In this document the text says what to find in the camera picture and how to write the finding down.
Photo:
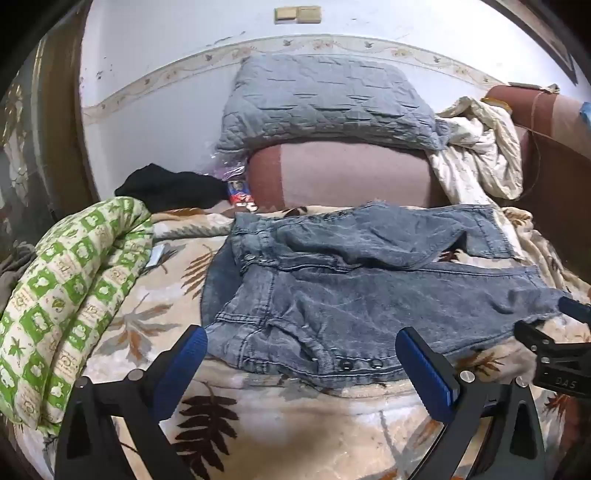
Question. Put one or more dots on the brown upholstered bed end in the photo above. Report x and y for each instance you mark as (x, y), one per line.
(554, 147)

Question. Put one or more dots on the red and blue snack packet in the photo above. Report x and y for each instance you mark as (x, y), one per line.
(240, 193)

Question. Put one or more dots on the green patterned quilt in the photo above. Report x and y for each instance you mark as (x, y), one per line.
(69, 295)

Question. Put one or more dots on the leaf print blanket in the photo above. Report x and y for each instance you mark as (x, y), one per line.
(258, 429)

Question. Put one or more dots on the pink and brown bolster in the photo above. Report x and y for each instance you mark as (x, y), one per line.
(346, 173)

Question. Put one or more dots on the beige wall switch plate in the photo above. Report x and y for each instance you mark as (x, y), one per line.
(298, 14)

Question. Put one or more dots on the cream floral sheet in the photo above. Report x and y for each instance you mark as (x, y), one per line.
(480, 147)

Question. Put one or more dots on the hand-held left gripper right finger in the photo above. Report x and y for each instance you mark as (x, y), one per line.
(425, 369)

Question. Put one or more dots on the grey quilted pillow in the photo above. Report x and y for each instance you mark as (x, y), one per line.
(323, 101)

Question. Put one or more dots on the dark wooden door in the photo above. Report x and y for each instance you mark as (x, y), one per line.
(37, 152)

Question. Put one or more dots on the small white card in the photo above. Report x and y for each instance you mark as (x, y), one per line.
(156, 256)

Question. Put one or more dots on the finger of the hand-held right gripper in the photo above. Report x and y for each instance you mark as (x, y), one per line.
(576, 308)
(533, 336)

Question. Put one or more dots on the clear plastic bag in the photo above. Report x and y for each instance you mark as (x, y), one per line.
(226, 164)

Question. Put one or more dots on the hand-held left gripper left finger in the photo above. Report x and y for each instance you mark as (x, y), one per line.
(182, 364)

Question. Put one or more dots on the black cloth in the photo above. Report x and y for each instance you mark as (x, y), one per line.
(171, 187)

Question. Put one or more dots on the grey denim pants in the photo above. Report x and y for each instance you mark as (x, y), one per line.
(351, 295)

